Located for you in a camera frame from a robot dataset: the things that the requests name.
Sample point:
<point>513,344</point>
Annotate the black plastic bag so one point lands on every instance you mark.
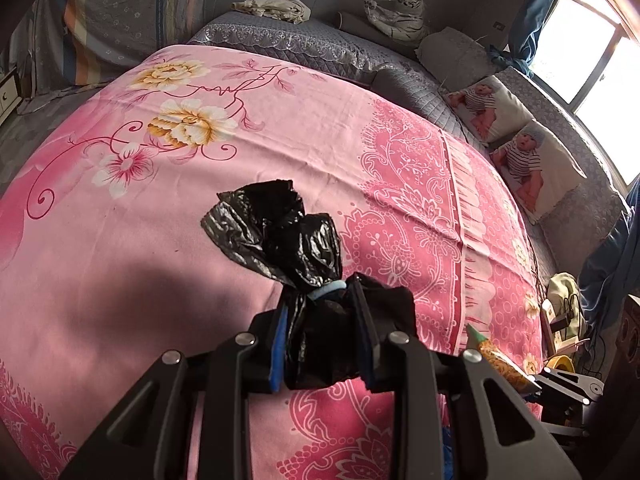
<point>280,230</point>

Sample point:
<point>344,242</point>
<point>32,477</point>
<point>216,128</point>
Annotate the short blue curtain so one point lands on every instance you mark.
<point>540,5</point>

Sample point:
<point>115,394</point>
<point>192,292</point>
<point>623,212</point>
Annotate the window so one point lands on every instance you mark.
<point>575,45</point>

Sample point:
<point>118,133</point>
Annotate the long blue curtain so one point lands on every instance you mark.
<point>610,265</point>

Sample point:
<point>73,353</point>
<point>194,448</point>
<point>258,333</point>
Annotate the white tiger plush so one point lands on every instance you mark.
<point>400,15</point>

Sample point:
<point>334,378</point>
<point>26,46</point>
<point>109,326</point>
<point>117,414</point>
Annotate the white drawer cabinet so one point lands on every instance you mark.
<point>7,95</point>

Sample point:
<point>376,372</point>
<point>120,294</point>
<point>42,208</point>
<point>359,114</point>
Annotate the baby print pillow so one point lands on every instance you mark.
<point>480,105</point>
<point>525,160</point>

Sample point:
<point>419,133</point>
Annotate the yellow rimmed trash bin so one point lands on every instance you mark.
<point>560,362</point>

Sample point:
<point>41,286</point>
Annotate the cream crumpled cloth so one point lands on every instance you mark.
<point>275,7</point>

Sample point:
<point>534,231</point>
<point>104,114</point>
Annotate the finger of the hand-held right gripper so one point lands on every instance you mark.
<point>565,385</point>

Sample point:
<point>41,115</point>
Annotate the orange green-tipped packet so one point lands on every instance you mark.
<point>500,360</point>

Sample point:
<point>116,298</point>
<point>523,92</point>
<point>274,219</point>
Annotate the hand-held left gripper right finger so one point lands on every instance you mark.
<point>369,360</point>

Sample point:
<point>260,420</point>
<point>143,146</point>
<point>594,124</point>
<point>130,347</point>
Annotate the green floral cloth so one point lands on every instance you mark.
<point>562,287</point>

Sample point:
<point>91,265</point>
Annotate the grey lace covered sofa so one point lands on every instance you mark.
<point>585,210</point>

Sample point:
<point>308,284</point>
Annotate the pink floral blanket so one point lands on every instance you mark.
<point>300,135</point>

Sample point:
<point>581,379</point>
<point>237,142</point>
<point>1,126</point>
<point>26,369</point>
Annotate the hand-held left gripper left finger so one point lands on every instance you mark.
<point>279,355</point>

